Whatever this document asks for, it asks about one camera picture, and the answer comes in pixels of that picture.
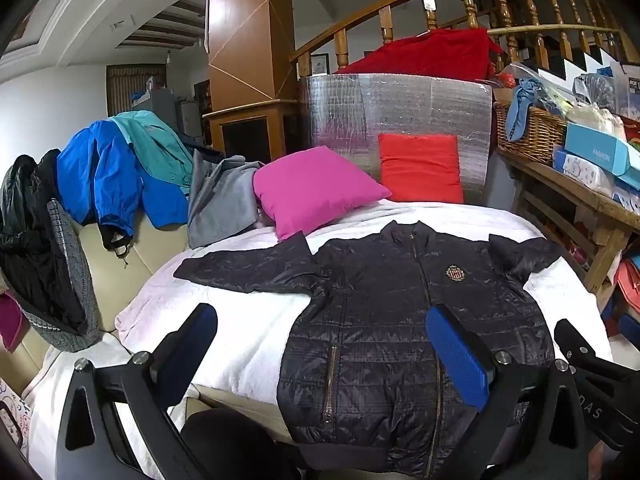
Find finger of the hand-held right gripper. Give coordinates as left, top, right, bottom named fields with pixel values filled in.
left=554, top=318, right=611, bottom=376

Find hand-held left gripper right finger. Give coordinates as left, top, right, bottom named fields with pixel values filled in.
left=425, top=304, right=591, bottom=480

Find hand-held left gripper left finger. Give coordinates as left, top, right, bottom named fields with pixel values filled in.
left=55, top=302, right=219, bottom=480

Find black quilted jacket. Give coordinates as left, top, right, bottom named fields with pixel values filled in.
left=173, top=220, right=568, bottom=476

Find white blanket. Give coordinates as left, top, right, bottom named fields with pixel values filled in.
left=27, top=199, right=613, bottom=480

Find coral folded cloths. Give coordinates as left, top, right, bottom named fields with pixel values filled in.
left=612, top=255, right=640, bottom=331

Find beige sofa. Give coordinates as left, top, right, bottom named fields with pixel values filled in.
left=0, top=165, right=301, bottom=461

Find person's dark trouser leg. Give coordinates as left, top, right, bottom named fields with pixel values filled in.
left=180, top=407, right=301, bottom=480

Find wooden table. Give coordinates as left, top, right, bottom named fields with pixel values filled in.
left=495, top=147, right=640, bottom=296

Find grey tweed garment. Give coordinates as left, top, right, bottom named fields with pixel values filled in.
left=20, top=199, right=101, bottom=353

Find blue white small boxes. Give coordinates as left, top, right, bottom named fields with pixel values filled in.
left=612, top=182, right=640, bottom=211

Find white patterned package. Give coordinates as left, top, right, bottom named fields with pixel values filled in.
left=552, top=145, right=616, bottom=198

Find magenta cloth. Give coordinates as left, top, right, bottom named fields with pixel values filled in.
left=0, top=292, right=28, bottom=351

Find light blue cardboard box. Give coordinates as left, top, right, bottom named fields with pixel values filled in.
left=564, top=122, right=640, bottom=191

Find blue jacket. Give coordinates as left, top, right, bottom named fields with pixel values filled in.
left=56, top=120, right=191, bottom=251

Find red pillow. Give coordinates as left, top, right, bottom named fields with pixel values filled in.
left=377, top=133, right=465, bottom=204

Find pink pillow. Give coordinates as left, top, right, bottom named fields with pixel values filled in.
left=252, top=146, right=393, bottom=242

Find black puffy jacket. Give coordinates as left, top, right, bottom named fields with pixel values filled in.
left=0, top=149, right=88, bottom=333

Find dark navy garment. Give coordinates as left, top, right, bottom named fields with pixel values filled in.
left=177, top=130, right=226, bottom=158

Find teal jacket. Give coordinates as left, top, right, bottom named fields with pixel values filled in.
left=111, top=110, right=196, bottom=196

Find white patterned bag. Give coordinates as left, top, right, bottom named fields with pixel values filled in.
left=0, top=380, right=26, bottom=461

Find wicker basket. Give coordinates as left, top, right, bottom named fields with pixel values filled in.
left=492, top=101, right=568, bottom=166

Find cream cloth bundle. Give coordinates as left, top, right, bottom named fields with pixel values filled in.
left=575, top=102, right=628, bottom=141

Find grey refrigerator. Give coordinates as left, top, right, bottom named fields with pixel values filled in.
left=145, top=87, right=206, bottom=148

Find blue cloth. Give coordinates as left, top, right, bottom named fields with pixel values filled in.
left=505, top=77, right=563, bottom=142

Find clear plastic bag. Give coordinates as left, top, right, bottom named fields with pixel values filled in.
left=572, top=74, right=618, bottom=111

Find clear storage box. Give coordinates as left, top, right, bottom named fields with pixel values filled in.
left=612, top=62, right=640, bottom=116

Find staircase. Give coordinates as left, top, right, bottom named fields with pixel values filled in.
left=520, top=45, right=640, bottom=91

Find silver insulation mat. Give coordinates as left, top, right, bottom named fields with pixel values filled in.
left=299, top=73, right=493, bottom=206

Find red blanket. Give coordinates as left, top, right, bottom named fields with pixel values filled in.
left=335, top=27, right=503, bottom=81

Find wooden pillar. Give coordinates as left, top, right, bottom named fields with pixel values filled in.
left=202, top=0, right=301, bottom=161

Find wooden stair railing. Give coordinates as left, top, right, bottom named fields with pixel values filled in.
left=290, top=0, right=640, bottom=78

